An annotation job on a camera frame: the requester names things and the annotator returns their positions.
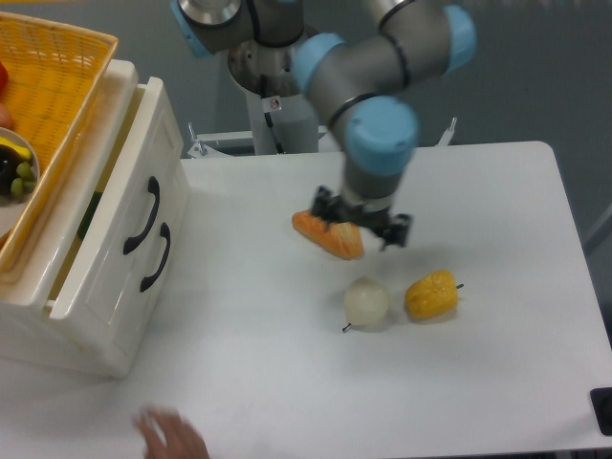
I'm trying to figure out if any white bracket behind table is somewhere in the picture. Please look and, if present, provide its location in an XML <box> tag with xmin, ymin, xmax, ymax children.
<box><xmin>435</xmin><ymin>117</ymin><xmax>457</xmax><ymax>147</ymax></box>

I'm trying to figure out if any yellow toy bell pepper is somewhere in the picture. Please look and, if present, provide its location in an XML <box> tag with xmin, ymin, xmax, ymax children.
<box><xmin>404</xmin><ymin>270</ymin><xmax>463</xmax><ymax>320</ymax></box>

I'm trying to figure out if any blurred human hand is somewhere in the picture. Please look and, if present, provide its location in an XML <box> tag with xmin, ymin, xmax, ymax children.
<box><xmin>131</xmin><ymin>406</ymin><xmax>210</xmax><ymax>459</ymax></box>

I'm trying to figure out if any white drawer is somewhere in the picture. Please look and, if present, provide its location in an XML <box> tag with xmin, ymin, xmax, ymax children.
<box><xmin>50</xmin><ymin>77</ymin><xmax>188</xmax><ymax>317</ymax></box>
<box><xmin>51</xmin><ymin>189</ymin><xmax>189</xmax><ymax>378</ymax></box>

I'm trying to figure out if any green toy bell pepper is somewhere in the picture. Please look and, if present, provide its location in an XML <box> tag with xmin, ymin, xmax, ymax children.
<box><xmin>76</xmin><ymin>191</ymin><xmax>102</xmax><ymax>240</ymax></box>

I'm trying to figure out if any black object at table edge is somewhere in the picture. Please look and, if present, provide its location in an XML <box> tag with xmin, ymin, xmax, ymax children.
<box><xmin>590</xmin><ymin>387</ymin><xmax>612</xmax><ymax>437</ymax></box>

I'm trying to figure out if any red toy fruit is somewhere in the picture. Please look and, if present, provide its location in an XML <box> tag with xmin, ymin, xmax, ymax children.
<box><xmin>0</xmin><ymin>63</ymin><xmax>9</xmax><ymax>93</ymax></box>

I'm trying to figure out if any black lower drawer handle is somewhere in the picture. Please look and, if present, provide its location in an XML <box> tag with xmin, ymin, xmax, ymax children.
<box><xmin>139</xmin><ymin>222</ymin><xmax>172</xmax><ymax>293</ymax></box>

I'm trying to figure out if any white drawer cabinet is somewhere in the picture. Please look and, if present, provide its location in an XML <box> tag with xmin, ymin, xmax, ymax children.
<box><xmin>1</xmin><ymin>60</ymin><xmax>164</xmax><ymax>377</ymax></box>

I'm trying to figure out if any white plate with toy food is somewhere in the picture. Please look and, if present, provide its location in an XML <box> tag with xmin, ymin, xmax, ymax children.
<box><xmin>1</xmin><ymin>127</ymin><xmax>41</xmax><ymax>244</ymax></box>

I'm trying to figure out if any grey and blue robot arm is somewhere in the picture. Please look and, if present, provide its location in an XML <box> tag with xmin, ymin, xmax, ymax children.
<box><xmin>170</xmin><ymin>1</ymin><xmax>477</xmax><ymax>247</ymax></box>

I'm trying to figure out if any orange toy bread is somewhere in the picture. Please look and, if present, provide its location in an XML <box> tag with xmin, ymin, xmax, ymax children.
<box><xmin>292</xmin><ymin>210</ymin><xmax>364</xmax><ymax>260</ymax></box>

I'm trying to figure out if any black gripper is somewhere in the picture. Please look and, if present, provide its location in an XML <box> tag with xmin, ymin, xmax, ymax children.
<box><xmin>310</xmin><ymin>186</ymin><xmax>412</xmax><ymax>251</ymax></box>

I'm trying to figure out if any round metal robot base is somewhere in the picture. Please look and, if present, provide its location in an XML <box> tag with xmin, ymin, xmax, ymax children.
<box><xmin>228</xmin><ymin>29</ymin><xmax>319</xmax><ymax>155</ymax></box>

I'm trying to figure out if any white top drawer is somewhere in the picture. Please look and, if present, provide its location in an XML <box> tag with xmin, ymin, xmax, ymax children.
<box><xmin>50</xmin><ymin>77</ymin><xmax>188</xmax><ymax>317</ymax></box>

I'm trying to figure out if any white toy pear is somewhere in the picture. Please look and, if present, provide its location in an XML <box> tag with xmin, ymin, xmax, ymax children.
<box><xmin>341</xmin><ymin>276</ymin><xmax>391</xmax><ymax>333</ymax></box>

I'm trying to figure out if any white lower drawer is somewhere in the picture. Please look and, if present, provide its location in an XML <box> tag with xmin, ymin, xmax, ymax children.
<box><xmin>51</xmin><ymin>189</ymin><xmax>189</xmax><ymax>378</ymax></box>

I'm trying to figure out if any yellow woven basket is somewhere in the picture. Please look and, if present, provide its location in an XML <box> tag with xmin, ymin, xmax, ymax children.
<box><xmin>1</xmin><ymin>11</ymin><xmax>119</xmax><ymax>273</ymax></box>

